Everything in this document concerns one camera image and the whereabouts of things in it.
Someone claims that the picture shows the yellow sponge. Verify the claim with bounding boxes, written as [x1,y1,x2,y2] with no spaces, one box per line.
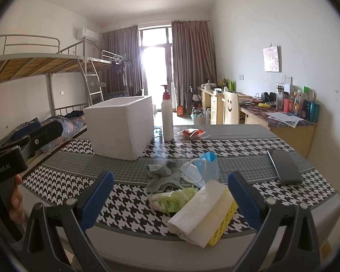
[207,190,238,246]

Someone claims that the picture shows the green tissue pack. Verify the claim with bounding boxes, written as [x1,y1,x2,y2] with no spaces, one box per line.
[148,187,199,214]

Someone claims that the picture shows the grey sock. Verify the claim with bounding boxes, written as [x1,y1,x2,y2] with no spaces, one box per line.
[147,160,181,193]

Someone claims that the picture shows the white paper towel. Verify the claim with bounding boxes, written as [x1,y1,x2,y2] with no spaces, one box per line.
[168,180,233,248]

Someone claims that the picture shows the blue face mask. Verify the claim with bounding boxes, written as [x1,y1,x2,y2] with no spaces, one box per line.
[179,159,205,189]

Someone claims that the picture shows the blue perforated cup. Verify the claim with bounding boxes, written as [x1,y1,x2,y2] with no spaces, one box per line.
[194,152,220,183]

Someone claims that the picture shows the person's left hand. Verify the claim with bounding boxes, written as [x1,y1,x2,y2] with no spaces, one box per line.
[9,174,25,224]

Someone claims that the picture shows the blue patterned quilt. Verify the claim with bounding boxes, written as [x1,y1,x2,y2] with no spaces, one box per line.
[10,111,85,154]

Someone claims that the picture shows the dark smartphone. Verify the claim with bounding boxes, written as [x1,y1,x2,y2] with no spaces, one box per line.
[267,150,303,185]

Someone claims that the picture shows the white foam box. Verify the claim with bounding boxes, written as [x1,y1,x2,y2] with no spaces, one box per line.
[83,96,154,161]

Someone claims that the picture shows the houndstooth tablecloth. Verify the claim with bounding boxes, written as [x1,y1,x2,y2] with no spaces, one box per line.
[24,125,340,240]

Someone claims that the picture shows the metal bunk bed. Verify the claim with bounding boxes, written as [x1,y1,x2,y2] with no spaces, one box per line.
[0,34,131,148]

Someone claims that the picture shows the papers on desk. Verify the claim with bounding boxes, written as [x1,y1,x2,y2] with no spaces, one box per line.
[267,112,302,128]

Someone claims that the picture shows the white red-capped squeeze bottle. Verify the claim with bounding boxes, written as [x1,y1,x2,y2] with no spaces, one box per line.
[161,85,174,141]

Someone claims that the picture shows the red snack wrapper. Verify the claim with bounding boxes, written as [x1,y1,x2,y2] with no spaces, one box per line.
[177,128,207,140]

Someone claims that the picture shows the teal bottle on desk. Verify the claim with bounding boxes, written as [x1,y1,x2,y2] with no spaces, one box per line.
[309,101,319,123]

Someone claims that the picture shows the wooden desk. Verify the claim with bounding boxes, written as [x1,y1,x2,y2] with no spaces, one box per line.
[198,87,316,158]

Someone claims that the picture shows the orange bag on floor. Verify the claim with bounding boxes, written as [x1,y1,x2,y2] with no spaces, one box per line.
[176,106,184,117]

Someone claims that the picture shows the white air conditioner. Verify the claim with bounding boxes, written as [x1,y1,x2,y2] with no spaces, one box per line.
[76,28,99,42]

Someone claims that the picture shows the wooden smiley chair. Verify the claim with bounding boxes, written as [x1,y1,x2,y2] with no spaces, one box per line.
[223,92,239,125]

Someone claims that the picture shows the white waste bin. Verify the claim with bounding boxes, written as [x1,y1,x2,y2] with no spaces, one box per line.
[191,109,206,125]

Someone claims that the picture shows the brown curtain left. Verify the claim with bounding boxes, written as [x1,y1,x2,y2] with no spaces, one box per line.
[101,25,143,96]

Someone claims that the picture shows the brown curtain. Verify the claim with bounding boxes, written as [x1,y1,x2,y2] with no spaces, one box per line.
[101,25,143,96]
[172,21,217,106]

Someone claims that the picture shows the brown curtain right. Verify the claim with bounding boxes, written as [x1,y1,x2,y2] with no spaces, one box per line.
[172,21,217,106]

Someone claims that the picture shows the wall picture canvas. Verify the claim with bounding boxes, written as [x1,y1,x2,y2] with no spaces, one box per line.
[263,46,281,73]

